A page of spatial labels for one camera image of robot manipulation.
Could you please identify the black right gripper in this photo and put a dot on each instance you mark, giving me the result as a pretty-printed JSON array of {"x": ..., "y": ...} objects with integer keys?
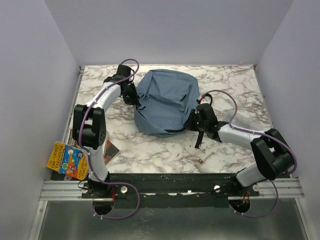
[{"x": 189, "y": 124}]

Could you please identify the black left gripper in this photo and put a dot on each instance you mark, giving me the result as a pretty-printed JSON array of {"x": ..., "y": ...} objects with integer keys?
[{"x": 134, "y": 100}]

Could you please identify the blue student backpack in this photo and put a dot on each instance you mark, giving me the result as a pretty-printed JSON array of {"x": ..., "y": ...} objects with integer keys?
[{"x": 166, "y": 98}]

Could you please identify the dark red notebook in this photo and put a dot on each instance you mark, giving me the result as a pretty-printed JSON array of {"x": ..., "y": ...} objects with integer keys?
[{"x": 110, "y": 151}]

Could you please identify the yellow treehouse book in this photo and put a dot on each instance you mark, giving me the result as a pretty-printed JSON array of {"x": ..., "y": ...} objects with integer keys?
[{"x": 68, "y": 160}]

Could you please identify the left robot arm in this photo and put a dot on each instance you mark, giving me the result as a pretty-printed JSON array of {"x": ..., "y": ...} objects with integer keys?
[{"x": 89, "y": 125}]

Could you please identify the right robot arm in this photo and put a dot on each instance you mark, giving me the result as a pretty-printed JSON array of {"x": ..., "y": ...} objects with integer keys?
[{"x": 272, "y": 155}]

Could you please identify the clear plastic packet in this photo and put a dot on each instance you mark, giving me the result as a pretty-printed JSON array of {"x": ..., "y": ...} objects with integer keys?
[{"x": 242, "y": 121}]

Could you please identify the yellow illustrated book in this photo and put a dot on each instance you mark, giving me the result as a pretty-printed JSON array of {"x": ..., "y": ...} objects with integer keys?
[{"x": 70, "y": 140}]

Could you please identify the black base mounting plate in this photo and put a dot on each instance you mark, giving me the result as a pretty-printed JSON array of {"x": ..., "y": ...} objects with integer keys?
[{"x": 179, "y": 190}]

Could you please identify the aluminium frame rail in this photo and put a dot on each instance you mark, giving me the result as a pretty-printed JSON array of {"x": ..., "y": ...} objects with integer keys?
[{"x": 60, "y": 190}]

